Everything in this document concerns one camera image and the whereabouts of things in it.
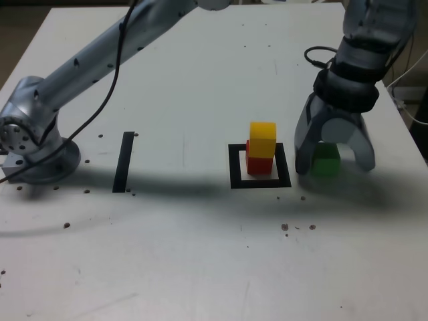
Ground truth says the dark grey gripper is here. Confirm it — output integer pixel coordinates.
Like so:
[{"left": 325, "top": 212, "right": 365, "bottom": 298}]
[{"left": 294, "top": 94, "right": 376, "bottom": 175}]

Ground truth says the green cube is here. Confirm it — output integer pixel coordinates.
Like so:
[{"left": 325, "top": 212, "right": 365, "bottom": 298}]
[{"left": 310, "top": 142, "right": 342, "bottom": 178}]

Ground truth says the yellow cube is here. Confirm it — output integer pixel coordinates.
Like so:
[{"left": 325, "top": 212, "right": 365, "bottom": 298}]
[{"left": 249, "top": 121, "right": 278, "bottom": 158}]

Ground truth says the red cube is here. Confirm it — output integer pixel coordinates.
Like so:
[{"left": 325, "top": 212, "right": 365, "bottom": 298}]
[{"left": 245, "top": 139, "right": 274, "bottom": 176}]

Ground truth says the black tape square outline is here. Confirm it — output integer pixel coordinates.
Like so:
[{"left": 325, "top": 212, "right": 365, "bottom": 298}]
[{"left": 227, "top": 142, "right": 292, "bottom": 190}]

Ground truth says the black tape strip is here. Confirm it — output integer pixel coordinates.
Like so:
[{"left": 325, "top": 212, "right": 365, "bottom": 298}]
[{"left": 112, "top": 131, "right": 135, "bottom": 194}]

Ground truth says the white background cable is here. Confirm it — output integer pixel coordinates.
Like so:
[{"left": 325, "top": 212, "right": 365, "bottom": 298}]
[{"left": 387, "top": 49, "right": 428, "bottom": 125}]

